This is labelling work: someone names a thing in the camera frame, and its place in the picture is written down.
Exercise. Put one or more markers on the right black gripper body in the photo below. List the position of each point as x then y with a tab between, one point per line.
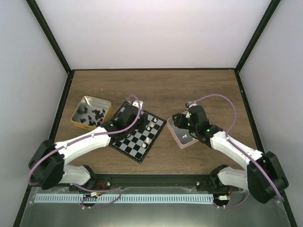
193	127

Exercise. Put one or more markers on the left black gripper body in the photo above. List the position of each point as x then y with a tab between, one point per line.
140	127

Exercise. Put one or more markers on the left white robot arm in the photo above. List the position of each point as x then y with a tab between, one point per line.
50	166

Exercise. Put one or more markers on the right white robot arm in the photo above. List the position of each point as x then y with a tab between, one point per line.
261	174

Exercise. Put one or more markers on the black chess pieces pile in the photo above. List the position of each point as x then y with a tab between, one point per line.
92	117

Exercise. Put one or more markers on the pink tin box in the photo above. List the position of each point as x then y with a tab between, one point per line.
181	136

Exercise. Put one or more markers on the black and white chessboard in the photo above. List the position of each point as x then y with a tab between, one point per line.
131	146

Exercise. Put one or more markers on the yellow tin box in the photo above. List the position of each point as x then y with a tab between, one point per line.
91	103

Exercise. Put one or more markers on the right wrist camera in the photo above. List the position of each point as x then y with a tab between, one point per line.
190	104

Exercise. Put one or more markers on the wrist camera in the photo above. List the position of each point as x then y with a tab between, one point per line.
138	104
190	104

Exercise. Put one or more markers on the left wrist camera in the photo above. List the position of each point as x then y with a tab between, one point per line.
138	104

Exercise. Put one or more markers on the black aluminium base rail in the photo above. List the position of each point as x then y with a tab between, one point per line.
201	183

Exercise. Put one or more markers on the light blue slotted cable duct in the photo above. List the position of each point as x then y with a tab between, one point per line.
127	198

